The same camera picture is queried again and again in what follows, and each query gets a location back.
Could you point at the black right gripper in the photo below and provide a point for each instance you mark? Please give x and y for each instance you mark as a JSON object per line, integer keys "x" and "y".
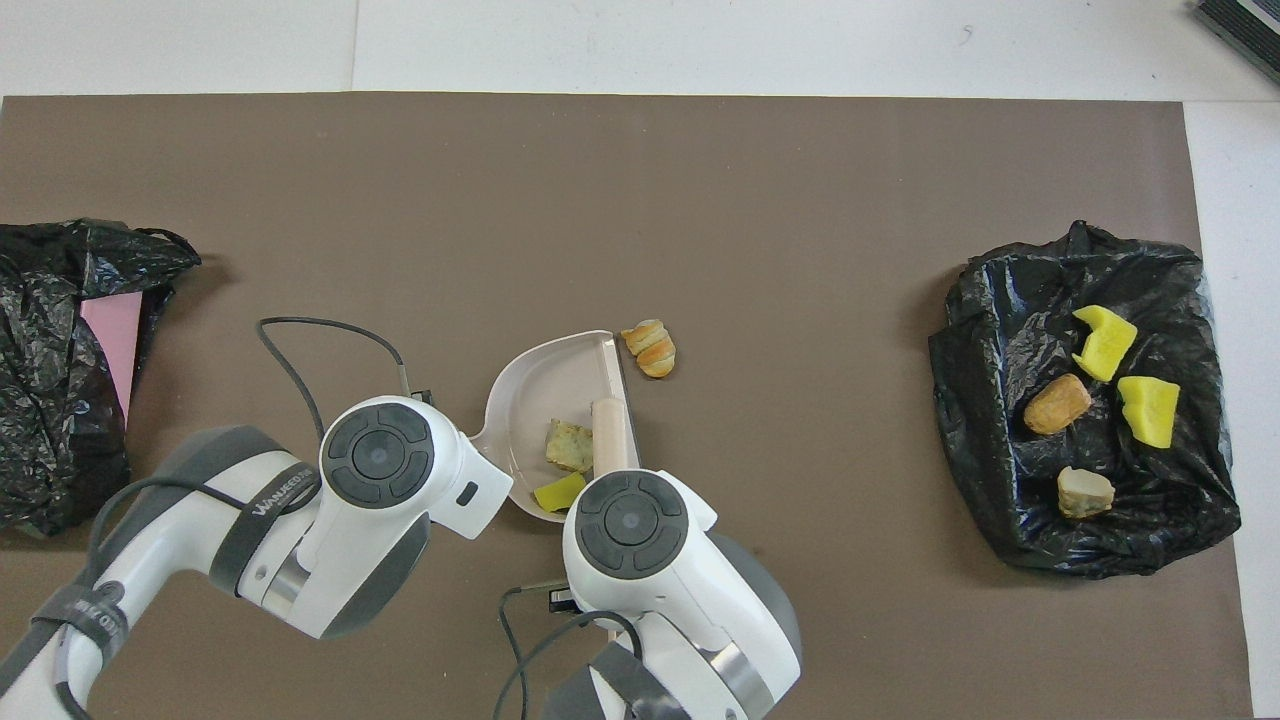
{"x": 564, "y": 600}

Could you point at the small yellow sponge wedge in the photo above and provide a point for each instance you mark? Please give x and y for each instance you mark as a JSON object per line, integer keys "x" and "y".
{"x": 560, "y": 493}

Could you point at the black bag bin with pink box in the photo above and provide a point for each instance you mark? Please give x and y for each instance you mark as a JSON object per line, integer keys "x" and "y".
{"x": 50, "y": 450}

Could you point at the orange striped croissant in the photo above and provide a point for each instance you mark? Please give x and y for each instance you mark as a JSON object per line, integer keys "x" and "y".
{"x": 652, "y": 350}

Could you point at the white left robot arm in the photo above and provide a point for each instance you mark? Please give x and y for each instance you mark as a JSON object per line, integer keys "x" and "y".
{"x": 380, "y": 520}

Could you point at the pink box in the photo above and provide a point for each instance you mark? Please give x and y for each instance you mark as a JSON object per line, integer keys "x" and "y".
{"x": 112, "y": 340}

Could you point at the pale green trash chunk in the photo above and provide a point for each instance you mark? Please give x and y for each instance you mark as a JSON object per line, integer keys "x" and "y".
{"x": 570, "y": 445}

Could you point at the dark ribbed device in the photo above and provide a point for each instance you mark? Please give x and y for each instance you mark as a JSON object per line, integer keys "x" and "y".
{"x": 1245, "y": 25}

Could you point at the pale trash lump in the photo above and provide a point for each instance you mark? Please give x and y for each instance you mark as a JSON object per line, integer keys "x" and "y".
{"x": 1085, "y": 492}

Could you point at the beige plastic dustpan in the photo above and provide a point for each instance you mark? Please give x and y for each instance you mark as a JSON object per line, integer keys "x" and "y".
{"x": 545, "y": 385}

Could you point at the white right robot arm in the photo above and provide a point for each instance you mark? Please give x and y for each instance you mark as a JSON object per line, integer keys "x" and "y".
{"x": 650, "y": 580}

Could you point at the black bag lined trash bin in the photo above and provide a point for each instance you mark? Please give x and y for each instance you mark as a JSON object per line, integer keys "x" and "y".
{"x": 990, "y": 330}

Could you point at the brown table mat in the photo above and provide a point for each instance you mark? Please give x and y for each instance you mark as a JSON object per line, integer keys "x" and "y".
{"x": 640, "y": 170}

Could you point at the brown bread roll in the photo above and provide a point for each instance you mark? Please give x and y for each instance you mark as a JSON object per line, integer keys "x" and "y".
{"x": 1057, "y": 403}

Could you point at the notched yellow sponge piece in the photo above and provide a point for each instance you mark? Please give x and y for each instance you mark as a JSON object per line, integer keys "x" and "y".
{"x": 1108, "y": 345}

